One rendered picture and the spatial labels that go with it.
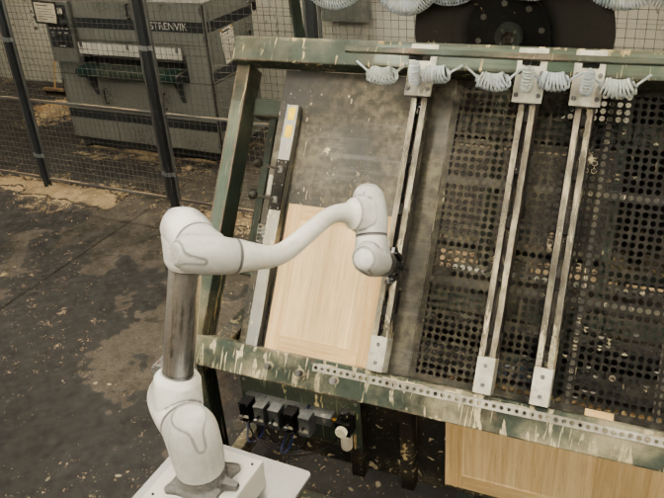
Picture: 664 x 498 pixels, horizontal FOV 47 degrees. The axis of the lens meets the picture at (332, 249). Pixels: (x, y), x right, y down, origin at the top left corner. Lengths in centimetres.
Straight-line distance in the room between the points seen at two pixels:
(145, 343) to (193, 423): 243
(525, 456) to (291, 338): 99
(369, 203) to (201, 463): 93
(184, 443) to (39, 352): 267
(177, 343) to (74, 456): 179
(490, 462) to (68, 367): 259
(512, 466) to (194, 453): 132
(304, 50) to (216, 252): 116
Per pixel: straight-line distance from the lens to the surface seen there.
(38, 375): 471
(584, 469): 304
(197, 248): 207
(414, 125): 282
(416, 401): 272
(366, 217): 234
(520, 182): 267
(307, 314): 289
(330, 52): 296
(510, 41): 320
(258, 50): 310
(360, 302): 281
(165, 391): 246
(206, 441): 234
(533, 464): 308
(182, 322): 234
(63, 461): 408
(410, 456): 318
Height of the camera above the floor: 262
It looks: 29 degrees down
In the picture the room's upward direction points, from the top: 4 degrees counter-clockwise
